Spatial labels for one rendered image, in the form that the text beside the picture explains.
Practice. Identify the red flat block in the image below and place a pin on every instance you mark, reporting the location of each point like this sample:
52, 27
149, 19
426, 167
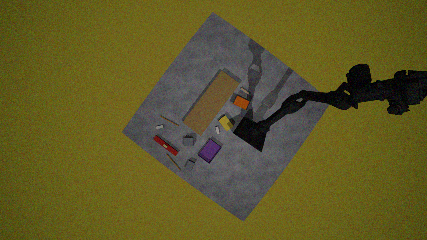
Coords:
165, 145

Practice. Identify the yellow rectangular block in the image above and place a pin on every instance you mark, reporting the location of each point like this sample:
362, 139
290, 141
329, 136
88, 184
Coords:
226, 123

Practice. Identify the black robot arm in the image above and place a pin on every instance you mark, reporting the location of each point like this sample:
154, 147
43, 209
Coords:
359, 86

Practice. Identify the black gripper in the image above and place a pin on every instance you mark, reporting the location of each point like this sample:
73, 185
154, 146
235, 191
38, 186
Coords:
412, 87

